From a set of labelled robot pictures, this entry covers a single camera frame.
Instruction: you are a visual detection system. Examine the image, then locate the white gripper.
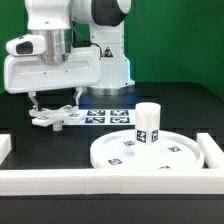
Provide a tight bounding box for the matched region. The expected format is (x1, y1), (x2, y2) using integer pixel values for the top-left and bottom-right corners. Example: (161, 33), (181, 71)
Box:
(4, 47), (101, 111)

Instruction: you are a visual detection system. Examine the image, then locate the white cross-shaped table base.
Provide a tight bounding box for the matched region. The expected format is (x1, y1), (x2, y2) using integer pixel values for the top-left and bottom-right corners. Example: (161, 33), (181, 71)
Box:
(29, 105), (85, 131)

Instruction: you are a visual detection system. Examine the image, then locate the white round table top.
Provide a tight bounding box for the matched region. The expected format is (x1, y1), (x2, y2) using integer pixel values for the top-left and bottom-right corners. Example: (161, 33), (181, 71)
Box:
(90, 129), (204, 170)

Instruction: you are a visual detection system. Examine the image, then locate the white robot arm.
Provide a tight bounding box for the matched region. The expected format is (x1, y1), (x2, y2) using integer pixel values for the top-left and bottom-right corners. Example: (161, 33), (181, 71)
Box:
(4, 0), (134, 99)

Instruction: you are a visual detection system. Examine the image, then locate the white marker sheet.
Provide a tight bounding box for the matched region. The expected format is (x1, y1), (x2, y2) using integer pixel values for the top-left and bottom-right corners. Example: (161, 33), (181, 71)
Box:
(78, 109), (135, 125)

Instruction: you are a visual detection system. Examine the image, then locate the white U-shaped fence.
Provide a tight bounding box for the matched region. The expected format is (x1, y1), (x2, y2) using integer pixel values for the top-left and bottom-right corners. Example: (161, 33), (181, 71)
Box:
(0, 133), (224, 196)

